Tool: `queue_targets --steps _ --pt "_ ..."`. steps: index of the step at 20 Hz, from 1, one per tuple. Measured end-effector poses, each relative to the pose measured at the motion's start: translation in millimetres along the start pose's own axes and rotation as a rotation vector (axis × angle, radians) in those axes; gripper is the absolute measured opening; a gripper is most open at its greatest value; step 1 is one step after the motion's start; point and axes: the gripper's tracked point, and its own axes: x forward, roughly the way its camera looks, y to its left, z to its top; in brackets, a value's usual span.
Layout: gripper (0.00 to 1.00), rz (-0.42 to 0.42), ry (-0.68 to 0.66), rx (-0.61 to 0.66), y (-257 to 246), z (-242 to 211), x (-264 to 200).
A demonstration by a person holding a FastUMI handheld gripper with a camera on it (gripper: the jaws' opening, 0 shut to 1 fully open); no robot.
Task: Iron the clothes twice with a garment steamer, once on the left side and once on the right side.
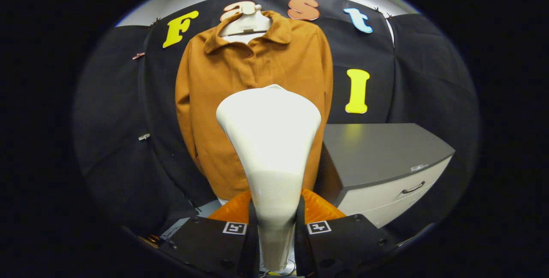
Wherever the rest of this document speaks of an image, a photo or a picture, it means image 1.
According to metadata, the white mannequin torso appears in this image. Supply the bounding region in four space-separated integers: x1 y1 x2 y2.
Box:
219 1 273 45

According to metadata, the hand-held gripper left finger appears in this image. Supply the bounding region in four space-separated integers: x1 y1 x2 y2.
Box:
159 189 260 278

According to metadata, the orange-brown button shirt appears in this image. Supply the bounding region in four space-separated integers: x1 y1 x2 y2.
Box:
175 10 334 201

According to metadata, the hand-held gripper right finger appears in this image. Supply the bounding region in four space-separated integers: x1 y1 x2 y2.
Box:
294 188 399 278

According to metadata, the black backdrop cloth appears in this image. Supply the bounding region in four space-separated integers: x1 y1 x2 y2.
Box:
72 0 480 238

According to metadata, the grey drawer cabinet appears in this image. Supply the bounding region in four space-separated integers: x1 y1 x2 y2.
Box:
315 123 456 229

